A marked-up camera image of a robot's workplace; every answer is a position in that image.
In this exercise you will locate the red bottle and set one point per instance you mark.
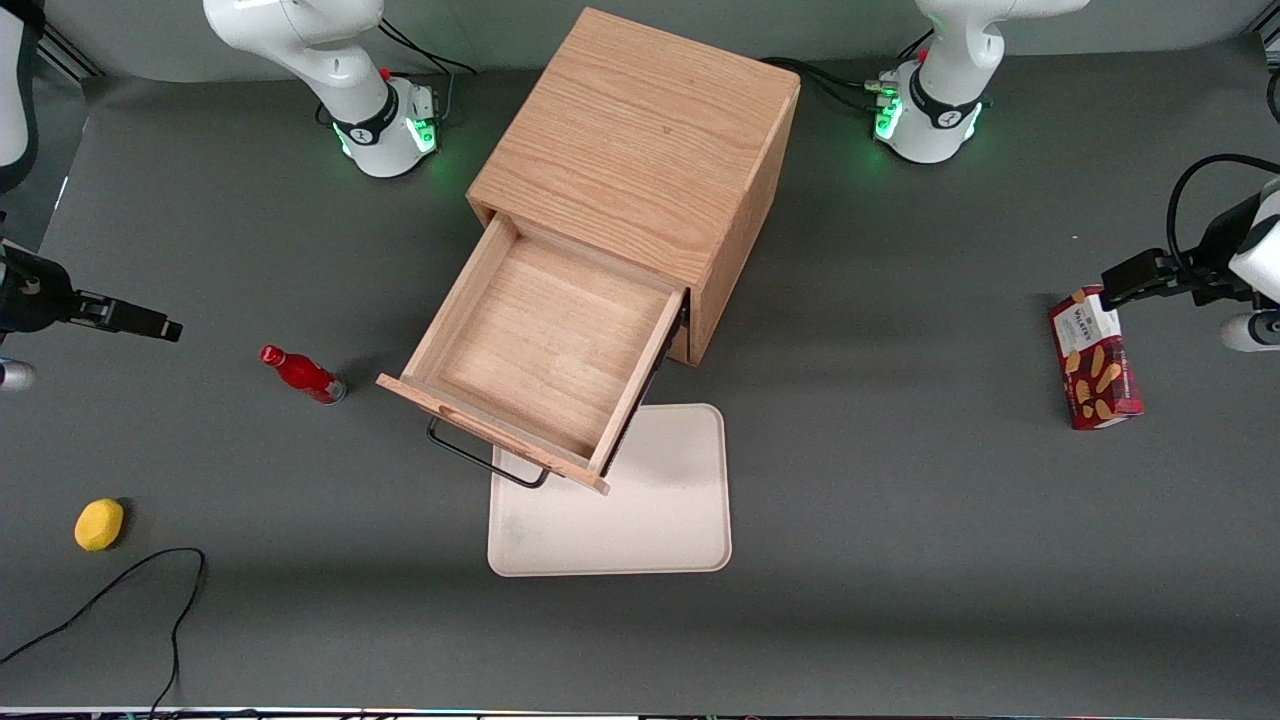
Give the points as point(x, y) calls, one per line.
point(305, 377)

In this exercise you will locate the wooden drawer with recessed edge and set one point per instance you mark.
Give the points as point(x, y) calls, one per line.
point(540, 340)

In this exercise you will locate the beige plastic tray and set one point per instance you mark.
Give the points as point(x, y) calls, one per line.
point(640, 520)

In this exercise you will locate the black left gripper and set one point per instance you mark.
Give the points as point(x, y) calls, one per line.
point(1217, 240)

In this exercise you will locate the yellow lemon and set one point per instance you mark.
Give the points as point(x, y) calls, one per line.
point(98, 525)

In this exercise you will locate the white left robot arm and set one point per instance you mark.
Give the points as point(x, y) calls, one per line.
point(940, 120)

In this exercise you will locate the wooden drawer front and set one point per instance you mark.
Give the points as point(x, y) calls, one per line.
point(681, 350)

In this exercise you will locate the red cookie box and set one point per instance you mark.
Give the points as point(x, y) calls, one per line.
point(1100, 380)

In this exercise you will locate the aluminium frame bar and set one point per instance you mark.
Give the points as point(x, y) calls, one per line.
point(70, 58)

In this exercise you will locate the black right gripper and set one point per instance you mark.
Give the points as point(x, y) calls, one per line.
point(35, 300)

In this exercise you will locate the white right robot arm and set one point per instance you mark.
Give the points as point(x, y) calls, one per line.
point(370, 130)

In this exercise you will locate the wooden drawer cabinet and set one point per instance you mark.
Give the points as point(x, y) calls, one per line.
point(650, 130)

